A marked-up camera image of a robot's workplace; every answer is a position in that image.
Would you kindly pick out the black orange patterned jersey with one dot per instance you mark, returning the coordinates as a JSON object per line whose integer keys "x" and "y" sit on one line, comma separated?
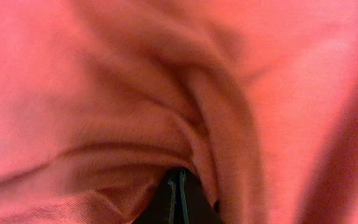
{"x": 179, "y": 199}

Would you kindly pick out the red t-shirt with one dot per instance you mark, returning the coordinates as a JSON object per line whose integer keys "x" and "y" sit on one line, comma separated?
{"x": 259, "y": 99}

